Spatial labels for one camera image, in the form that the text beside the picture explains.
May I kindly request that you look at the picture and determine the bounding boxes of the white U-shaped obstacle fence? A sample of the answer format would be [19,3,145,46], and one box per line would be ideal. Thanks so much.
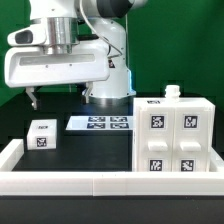
[0,139,224,196]

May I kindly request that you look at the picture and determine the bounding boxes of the small white cabinet top block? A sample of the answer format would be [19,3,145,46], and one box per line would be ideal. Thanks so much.
[27,119,57,150]

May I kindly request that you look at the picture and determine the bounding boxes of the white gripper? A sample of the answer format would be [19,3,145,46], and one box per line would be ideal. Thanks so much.
[4,45,109,110]

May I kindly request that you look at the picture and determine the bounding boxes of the white base tag plate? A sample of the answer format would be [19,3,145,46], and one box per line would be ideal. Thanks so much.
[66,116,133,131]

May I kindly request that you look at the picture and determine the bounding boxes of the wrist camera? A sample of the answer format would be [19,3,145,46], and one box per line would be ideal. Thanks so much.
[7,24,47,46]

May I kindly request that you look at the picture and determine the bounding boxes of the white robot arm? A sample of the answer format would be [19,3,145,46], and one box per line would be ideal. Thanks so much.
[4,0,148,104]

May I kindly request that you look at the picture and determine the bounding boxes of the white cabinet body box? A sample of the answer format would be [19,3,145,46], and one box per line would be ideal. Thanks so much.
[132,85,215,172]

